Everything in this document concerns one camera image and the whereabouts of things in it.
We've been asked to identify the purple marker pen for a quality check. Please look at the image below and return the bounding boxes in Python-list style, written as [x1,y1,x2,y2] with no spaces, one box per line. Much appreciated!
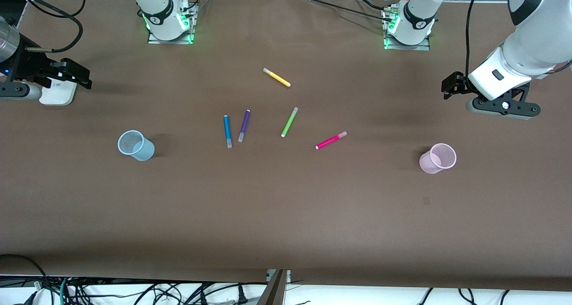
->
[238,110,251,143]

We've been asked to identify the brown table cover sheet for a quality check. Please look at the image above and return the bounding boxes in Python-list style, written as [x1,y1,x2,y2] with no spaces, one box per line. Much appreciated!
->
[0,0,572,292]

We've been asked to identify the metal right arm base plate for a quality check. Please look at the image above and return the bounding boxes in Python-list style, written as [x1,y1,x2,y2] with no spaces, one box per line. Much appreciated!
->
[147,1,196,45]

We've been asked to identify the translucent pink plastic cup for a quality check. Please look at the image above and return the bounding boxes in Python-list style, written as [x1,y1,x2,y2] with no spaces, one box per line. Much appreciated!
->
[419,143,457,175]

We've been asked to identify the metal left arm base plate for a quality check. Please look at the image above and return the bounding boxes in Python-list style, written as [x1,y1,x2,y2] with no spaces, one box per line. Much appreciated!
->
[383,5,430,51]

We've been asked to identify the black base power cable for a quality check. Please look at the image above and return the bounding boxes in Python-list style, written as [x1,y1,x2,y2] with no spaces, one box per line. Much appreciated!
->
[304,0,394,23]

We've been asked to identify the yellow marker pen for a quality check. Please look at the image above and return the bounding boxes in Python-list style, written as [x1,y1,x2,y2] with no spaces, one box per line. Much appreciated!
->
[263,68,291,88]

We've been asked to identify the green marker pen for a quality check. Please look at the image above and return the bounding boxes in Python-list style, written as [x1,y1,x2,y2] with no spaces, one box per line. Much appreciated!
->
[281,107,299,138]

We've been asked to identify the pink marker pen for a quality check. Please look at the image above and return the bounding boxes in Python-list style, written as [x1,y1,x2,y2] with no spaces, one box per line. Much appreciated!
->
[315,131,348,150]

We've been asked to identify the blue marker pen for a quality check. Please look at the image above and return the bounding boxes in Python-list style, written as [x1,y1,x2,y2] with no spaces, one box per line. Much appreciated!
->
[223,114,233,149]

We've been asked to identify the thick black floor cable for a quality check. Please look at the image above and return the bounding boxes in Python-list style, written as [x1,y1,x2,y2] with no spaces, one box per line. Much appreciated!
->
[0,254,47,297]

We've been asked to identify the dark table support beam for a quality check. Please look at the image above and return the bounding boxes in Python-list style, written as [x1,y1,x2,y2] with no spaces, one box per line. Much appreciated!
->
[257,269,291,305]

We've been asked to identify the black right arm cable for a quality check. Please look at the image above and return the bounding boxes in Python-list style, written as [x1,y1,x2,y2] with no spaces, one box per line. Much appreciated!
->
[0,0,86,53]

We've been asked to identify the translucent blue plastic cup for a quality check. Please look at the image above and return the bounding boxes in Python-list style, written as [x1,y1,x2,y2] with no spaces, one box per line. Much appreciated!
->
[118,130,156,161]

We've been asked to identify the black plug floor cable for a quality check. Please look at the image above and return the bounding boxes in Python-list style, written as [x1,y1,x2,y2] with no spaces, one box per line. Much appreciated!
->
[197,282,251,305]

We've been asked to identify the white desk stand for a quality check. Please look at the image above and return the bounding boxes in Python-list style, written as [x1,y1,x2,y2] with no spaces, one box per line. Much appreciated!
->
[39,79,77,106]

